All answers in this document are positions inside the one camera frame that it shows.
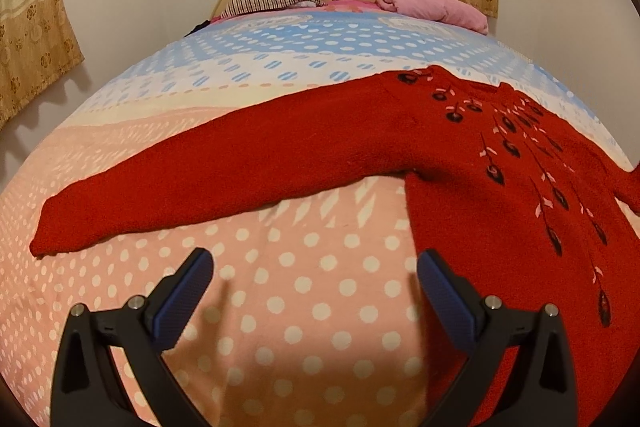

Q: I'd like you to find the red knitted sweater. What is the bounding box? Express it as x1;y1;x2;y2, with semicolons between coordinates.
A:
29;65;639;425

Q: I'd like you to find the beige floral curtain left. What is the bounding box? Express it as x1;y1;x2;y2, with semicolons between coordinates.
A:
0;0;85;124

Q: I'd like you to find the pink folded blanket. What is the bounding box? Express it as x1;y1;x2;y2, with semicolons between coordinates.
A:
375;0;489;36

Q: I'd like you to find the pink blue dotted bedspread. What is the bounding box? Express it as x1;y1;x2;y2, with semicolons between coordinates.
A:
1;10;639;426

